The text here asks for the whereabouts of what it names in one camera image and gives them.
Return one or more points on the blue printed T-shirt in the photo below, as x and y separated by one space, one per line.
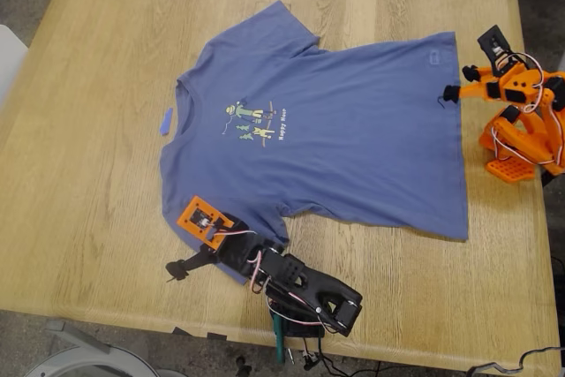
331 152

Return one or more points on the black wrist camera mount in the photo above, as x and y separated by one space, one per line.
501 61

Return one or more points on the large grey round base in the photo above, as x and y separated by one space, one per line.
53 364

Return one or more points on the white furniture panel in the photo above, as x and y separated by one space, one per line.
9 59

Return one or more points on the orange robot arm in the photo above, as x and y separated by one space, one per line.
507 134

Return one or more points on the grey metal bar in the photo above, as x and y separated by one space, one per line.
75 335

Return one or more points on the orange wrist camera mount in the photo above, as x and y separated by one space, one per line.
198 211

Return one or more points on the green table clamp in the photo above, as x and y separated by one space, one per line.
279 341

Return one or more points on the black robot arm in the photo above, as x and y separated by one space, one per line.
326 293

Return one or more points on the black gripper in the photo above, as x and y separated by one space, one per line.
207 254

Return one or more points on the small grey round base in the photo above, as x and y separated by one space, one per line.
170 373

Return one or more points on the black tape piece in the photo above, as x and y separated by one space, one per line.
217 336
181 331

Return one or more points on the blue tape strip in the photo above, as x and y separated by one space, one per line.
165 125

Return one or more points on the black chair caster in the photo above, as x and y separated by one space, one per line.
243 368

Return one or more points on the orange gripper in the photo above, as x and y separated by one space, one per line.
485 86

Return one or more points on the orange perforated base plate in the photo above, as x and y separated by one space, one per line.
512 171

